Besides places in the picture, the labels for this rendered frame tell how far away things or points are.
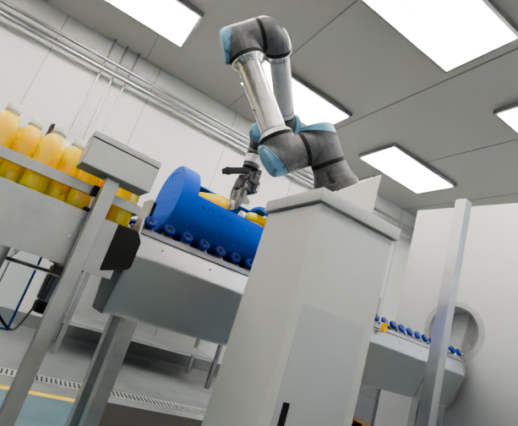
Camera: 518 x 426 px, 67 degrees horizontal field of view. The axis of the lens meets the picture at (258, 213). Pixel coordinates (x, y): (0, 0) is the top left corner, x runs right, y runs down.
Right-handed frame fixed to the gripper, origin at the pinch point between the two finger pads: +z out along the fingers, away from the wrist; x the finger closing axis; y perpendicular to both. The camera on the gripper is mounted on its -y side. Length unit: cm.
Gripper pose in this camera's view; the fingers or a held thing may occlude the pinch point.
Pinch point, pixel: (232, 205)
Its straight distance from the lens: 161.4
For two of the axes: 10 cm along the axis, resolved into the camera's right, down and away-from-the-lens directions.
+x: -5.6, 0.6, 8.3
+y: 7.7, 4.0, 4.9
